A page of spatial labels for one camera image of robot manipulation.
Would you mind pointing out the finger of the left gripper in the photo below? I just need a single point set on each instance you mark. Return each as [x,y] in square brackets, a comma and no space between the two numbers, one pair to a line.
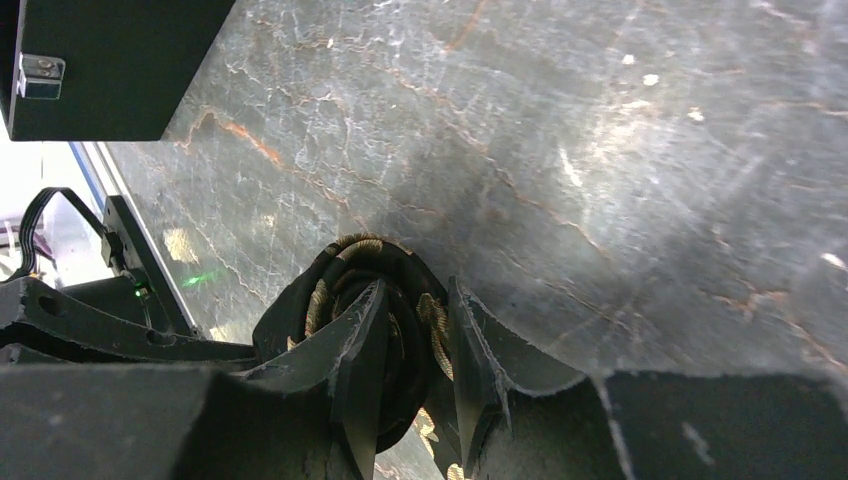
[40,324]

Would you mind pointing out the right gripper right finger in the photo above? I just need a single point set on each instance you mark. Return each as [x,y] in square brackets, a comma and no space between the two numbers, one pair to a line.
[523,414]

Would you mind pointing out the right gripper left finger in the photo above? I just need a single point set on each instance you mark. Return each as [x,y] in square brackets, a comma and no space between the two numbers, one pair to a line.
[116,421]

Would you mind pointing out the black gold floral tie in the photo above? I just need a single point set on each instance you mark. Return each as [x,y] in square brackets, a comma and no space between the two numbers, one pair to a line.
[404,311]

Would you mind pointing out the black display box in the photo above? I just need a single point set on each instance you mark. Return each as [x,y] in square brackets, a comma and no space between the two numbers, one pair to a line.
[100,70]

